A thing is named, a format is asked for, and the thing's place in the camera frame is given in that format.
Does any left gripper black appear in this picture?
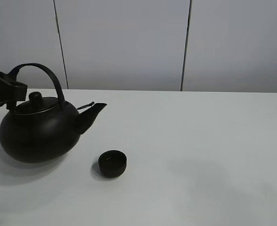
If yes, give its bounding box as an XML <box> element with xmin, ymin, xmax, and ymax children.
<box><xmin>0</xmin><ymin>74</ymin><xmax>27</xmax><ymax>110</ymax></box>

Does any black teapot with handle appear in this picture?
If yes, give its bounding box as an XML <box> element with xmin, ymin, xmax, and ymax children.
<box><xmin>0</xmin><ymin>63</ymin><xmax>107</xmax><ymax>163</ymax></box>

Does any small black teacup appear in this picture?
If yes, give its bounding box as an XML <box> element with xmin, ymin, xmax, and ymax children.
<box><xmin>98</xmin><ymin>150</ymin><xmax>127</xmax><ymax>178</ymax></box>

